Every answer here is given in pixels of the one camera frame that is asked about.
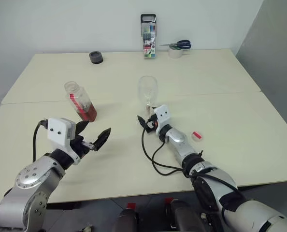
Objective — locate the red and white bottle cap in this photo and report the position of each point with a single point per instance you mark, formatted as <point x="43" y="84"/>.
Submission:
<point x="197" y="136"/>

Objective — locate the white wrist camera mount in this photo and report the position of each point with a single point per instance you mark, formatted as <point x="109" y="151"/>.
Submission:
<point x="163" y="113"/>
<point x="59" y="131"/>

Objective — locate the dark rounded shape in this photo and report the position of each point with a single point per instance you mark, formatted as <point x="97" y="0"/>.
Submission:
<point x="125" y="221"/>
<point x="185" y="216"/>

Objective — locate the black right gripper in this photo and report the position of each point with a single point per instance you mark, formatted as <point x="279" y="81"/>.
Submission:
<point x="150" y="130"/>

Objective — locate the clear tape roll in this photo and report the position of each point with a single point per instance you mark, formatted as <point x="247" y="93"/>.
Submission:
<point x="175" y="52"/>

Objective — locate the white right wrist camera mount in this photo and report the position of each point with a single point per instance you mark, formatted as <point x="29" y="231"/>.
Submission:
<point x="163" y="113"/>

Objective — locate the plastic bottle with red liquid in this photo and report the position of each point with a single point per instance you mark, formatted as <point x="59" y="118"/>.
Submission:
<point x="81" y="104"/>

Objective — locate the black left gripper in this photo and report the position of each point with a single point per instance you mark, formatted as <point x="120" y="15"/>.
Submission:
<point x="78" y="146"/>

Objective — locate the clear wine glass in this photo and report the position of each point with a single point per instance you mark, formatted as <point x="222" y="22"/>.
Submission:
<point x="147" y="87"/>

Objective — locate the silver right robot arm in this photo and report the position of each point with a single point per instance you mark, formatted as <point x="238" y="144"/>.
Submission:
<point x="206" y="176"/>

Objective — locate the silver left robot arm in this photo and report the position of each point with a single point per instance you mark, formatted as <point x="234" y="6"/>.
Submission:
<point x="34" y="183"/>

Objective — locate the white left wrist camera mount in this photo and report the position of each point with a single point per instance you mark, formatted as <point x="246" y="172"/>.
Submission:
<point x="59" y="131"/>

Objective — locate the marker pen pack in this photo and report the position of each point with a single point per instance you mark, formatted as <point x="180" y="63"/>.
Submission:
<point x="148" y="36"/>

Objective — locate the small red block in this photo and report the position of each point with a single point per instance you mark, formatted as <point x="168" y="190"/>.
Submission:
<point x="168" y="201"/>
<point x="131" y="206"/>

